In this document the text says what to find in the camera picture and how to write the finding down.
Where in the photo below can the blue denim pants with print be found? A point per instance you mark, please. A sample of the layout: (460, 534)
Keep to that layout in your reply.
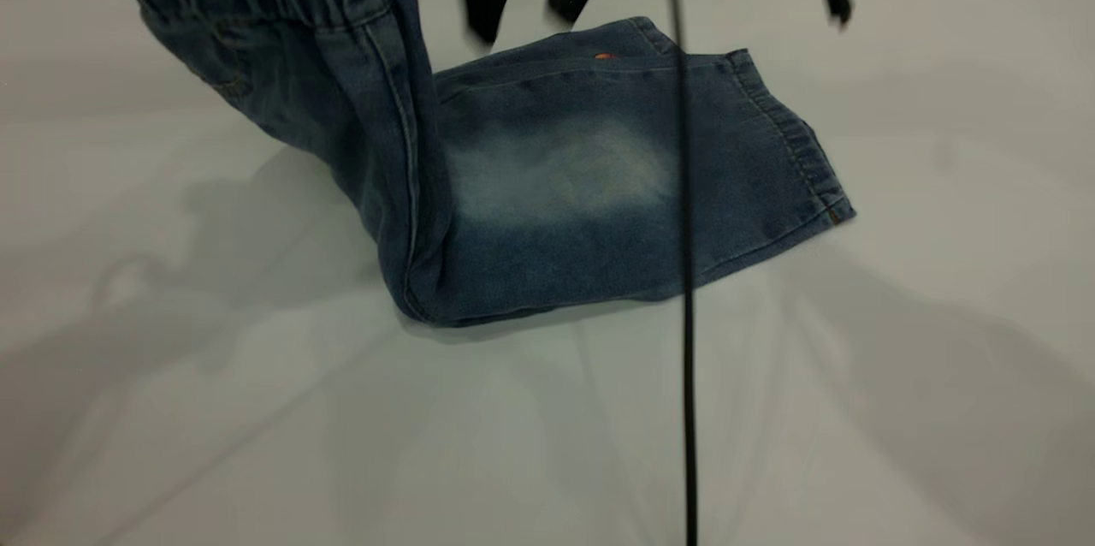
(556, 229)

